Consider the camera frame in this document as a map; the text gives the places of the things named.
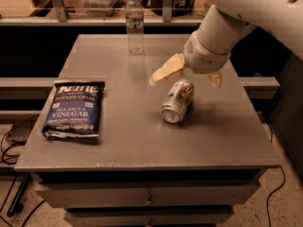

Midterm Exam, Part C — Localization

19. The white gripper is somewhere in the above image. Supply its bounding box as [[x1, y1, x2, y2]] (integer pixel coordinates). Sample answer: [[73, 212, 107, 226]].
[[149, 31, 230, 89]]

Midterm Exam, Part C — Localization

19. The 7up soda can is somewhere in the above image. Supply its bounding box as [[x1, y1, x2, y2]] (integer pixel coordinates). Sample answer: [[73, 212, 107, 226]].
[[160, 79, 195, 123]]

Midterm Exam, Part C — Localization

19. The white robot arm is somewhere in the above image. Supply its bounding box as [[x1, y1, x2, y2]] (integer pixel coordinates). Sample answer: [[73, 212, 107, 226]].
[[150, 0, 303, 85]]

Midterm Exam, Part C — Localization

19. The clear plastic water bottle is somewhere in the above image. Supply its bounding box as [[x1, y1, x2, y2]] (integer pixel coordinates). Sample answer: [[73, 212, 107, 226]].
[[125, 0, 144, 55]]

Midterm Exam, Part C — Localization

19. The clear plastic container on shelf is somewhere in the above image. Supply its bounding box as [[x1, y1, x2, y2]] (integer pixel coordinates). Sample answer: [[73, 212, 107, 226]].
[[81, 0, 117, 17]]

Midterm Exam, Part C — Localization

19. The blue Kettle chips bag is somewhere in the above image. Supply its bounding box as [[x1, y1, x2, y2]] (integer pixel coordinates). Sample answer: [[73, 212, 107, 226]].
[[42, 80, 105, 139]]

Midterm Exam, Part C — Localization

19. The metal shelf railing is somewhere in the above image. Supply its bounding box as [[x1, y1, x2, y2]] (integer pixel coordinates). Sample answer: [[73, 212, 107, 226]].
[[0, 0, 211, 26]]

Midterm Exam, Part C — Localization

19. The black cable right floor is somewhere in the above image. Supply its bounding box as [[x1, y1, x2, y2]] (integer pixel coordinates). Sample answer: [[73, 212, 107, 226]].
[[258, 111, 286, 227]]

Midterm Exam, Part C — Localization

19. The black cables left floor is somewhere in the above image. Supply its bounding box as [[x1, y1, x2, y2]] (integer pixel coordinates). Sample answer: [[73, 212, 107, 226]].
[[0, 115, 46, 227]]

